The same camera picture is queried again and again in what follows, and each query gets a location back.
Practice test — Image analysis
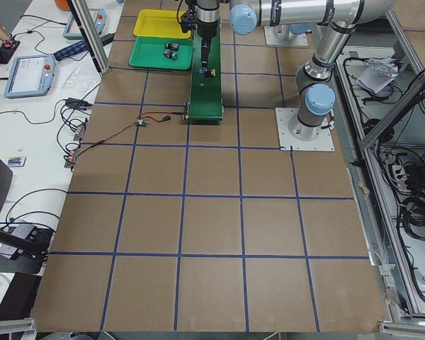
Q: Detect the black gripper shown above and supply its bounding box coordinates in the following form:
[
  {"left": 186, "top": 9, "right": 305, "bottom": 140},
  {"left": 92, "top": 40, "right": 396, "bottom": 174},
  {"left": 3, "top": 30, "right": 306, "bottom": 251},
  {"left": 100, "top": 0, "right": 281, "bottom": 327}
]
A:
[{"left": 197, "top": 19, "right": 219, "bottom": 68}]

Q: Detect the green push button switch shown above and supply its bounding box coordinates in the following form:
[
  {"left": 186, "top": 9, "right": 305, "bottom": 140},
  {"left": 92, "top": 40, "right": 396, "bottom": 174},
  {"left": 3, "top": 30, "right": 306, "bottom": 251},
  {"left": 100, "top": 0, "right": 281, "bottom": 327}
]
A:
[{"left": 164, "top": 50, "right": 179, "bottom": 60}]

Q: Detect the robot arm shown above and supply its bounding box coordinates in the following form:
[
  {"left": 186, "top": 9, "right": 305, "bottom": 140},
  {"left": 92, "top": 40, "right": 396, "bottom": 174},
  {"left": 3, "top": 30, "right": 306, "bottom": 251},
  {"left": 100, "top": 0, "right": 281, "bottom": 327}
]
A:
[
  {"left": 195, "top": 0, "right": 220, "bottom": 69},
  {"left": 229, "top": 0, "right": 394, "bottom": 127}
]

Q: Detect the green conveyor belt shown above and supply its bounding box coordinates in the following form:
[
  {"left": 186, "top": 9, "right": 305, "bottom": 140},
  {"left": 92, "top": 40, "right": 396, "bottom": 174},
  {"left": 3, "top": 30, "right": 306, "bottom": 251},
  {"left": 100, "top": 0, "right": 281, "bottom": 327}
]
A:
[{"left": 185, "top": 21, "right": 223, "bottom": 121}]

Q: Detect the yellow plastic tray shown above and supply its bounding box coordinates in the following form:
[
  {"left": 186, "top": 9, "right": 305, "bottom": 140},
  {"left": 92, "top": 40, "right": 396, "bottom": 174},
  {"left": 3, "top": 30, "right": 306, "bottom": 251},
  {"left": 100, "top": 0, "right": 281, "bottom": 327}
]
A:
[{"left": 133, "top": 9, "right": 191, "bottom": 39}]

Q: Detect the green plastic tray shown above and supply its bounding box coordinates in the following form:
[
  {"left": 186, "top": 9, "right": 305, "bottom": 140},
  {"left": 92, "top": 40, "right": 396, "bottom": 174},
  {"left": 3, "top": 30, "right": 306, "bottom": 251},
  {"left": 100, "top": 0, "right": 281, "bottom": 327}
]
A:
[{"left": 128, "top": 37, "right": 193, "bottom": 71}]

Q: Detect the small motor controller board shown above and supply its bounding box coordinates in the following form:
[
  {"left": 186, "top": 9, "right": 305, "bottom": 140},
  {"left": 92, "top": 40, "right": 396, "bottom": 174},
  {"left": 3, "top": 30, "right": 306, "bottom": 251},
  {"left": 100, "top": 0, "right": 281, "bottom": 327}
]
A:
[{"left": 135, "top": 119, "right": 149, "bottom": 127}]

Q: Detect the folded blue umbrella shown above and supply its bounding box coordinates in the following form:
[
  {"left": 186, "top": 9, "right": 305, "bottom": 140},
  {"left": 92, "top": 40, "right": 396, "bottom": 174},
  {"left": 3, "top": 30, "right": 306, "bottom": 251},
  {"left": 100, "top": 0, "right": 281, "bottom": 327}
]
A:
[{"left": 53, "top": 40, "right": 88, "bottom": 61}]

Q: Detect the blue teach pendant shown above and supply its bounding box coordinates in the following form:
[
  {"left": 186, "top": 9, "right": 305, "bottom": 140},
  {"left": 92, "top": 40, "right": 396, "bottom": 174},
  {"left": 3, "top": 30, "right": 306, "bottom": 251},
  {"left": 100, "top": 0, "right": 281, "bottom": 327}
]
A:
[{"left": 4, "top": 55, "right": 55, "bottom": 99}]

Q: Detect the red black power cable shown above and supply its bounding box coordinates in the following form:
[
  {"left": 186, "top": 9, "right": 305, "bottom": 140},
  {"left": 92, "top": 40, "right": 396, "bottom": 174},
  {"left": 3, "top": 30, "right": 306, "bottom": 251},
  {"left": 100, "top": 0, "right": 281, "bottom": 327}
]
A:
[{"left": 74, "top": 111, "right": 185, "bottom": 157}]

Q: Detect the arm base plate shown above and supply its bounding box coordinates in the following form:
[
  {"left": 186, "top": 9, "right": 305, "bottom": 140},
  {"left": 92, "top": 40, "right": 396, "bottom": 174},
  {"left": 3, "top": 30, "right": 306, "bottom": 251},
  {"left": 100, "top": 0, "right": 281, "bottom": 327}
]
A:
[
  {"left": 264, "top": 24, "right": 310, "bottom": 48},
  {"left": 275, "top": 108, "right": 335, "bottom": 152}
]

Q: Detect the aluminium frame post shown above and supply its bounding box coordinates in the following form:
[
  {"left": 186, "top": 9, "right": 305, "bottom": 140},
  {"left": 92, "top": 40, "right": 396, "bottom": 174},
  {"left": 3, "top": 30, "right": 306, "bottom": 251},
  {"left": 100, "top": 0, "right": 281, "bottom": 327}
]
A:
[{"left": 67, "top": 0, "right": 110, "bottom": 74}]

